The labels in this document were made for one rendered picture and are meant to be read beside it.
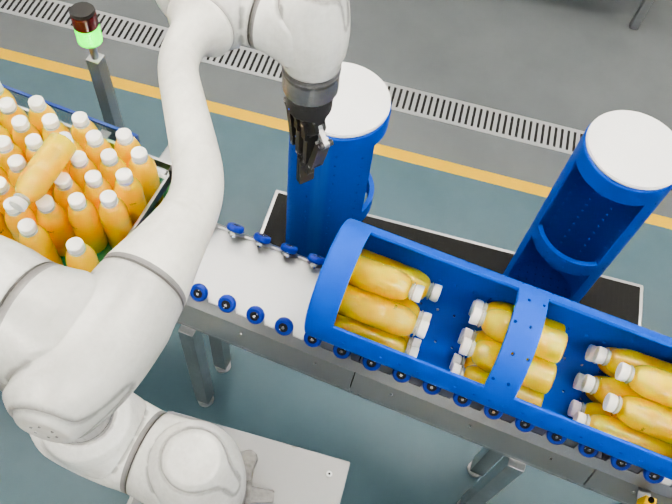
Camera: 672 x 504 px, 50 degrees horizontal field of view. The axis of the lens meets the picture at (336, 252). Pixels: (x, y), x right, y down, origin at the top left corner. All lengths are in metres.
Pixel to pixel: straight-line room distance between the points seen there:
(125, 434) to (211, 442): 0.14
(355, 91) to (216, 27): 1.07
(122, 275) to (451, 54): 3.14
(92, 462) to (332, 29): 0.78
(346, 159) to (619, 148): 0.75
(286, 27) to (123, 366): 0.53
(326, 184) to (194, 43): 1.17
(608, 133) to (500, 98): 1.50
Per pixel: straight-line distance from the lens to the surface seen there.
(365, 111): 2.03
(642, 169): 2.15
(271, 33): 1.05
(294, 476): 1.51
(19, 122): 1.99
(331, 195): 2.18
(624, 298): 3.00
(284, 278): 1.84
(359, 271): 1.57
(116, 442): 1.28
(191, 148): 0.88
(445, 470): 2.69
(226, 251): 1.88
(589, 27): 4.17
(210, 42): 1.05
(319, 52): 1.04
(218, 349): 2.53
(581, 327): 1.78
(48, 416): 0.73
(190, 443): 1.25
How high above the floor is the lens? 2.54
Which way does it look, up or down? 59 degrees down
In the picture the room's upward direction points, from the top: 9 degrees clockwise
